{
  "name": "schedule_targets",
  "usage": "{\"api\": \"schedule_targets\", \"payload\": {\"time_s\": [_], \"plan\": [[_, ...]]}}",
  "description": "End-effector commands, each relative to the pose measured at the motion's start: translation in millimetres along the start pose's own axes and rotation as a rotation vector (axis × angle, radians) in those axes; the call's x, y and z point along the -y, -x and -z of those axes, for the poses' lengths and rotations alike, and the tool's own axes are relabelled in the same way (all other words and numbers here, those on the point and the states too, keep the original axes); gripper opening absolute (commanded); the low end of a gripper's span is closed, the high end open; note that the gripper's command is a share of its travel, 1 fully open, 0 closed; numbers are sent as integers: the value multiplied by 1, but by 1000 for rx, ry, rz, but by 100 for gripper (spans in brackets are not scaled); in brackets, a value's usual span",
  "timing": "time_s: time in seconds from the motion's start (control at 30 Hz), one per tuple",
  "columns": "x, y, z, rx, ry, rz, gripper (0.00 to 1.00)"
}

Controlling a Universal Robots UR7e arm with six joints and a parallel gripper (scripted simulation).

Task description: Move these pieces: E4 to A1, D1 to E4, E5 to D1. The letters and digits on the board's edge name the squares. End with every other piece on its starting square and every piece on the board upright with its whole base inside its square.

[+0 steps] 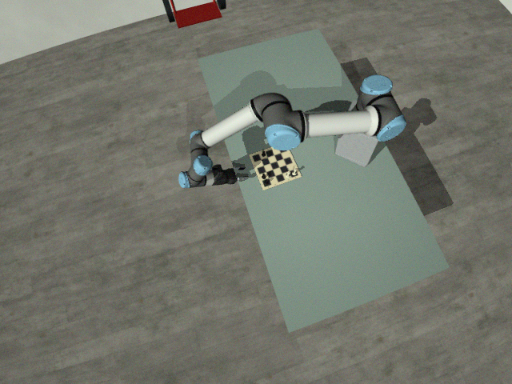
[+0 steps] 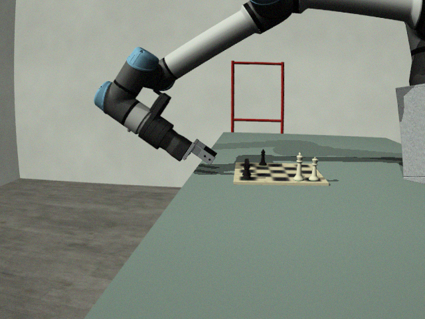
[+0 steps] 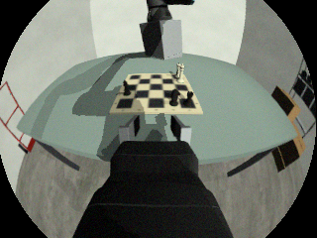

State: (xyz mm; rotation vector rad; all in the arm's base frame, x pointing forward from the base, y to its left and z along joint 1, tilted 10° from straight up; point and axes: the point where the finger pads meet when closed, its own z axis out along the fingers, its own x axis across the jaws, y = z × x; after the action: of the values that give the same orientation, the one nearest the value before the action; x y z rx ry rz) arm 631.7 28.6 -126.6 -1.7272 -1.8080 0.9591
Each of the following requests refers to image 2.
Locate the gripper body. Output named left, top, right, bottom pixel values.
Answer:
left=124, top=88, right=192, bottom=161

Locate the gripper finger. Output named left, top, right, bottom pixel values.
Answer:
left=182, top=142, right=215, bottom=165
left=194, top=139, right=217, bottom=157

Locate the white chess king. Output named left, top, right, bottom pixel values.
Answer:
left=294, top=153, right=304, bottom=181

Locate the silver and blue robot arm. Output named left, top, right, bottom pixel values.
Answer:
left=94, top=0, right=425, bottom=126

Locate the black and cream chessboard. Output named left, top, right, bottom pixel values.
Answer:
left=233, top=162, right=329, bottom=185

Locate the white queen chess piece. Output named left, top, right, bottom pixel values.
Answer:
left=309, top=158, right=319, bottom=181

